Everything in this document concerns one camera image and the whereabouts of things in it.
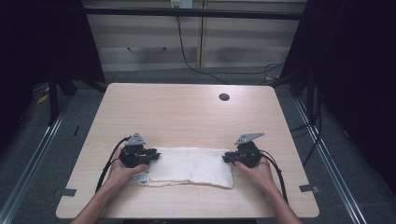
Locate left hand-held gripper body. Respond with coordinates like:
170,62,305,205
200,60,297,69
119,132,150,169

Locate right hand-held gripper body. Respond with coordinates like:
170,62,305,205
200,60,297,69
233,133,266,169

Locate white towel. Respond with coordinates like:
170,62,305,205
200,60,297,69
128,146,235,190

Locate person's left hand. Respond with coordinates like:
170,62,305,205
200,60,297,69
104,147,149,191

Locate person's right hand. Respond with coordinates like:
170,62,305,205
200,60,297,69
233,155,276,194

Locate black metal stand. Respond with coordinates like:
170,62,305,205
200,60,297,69
47,69,61,127

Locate yellow floor tape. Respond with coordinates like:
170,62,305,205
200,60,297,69
35,91,50,105

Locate beige panelled cabinet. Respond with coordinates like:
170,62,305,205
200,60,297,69
83,0,308,73

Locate black curtain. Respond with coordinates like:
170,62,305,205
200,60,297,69
279,0,396,195
0,0,106,157

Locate black horizontal bar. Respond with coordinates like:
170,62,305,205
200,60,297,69
83,7,304,21

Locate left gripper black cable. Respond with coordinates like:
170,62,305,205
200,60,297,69
94,135,133,194

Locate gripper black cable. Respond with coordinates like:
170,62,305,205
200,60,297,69
259,149,290,203
94,135,133,194

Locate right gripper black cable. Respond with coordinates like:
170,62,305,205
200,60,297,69
259,149,290,203

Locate black floor cables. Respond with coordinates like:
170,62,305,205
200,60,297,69
289,85,323,167

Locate metal floor rail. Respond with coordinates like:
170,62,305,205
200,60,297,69
0,97,73,224
293,97,369,224

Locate long black wall cable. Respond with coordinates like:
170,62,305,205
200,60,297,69
175,15,285,86

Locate dark curved cabinet handle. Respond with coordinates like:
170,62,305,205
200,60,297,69
126,46,167,53

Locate white wall socket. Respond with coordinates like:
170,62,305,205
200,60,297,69
170,0,194,9

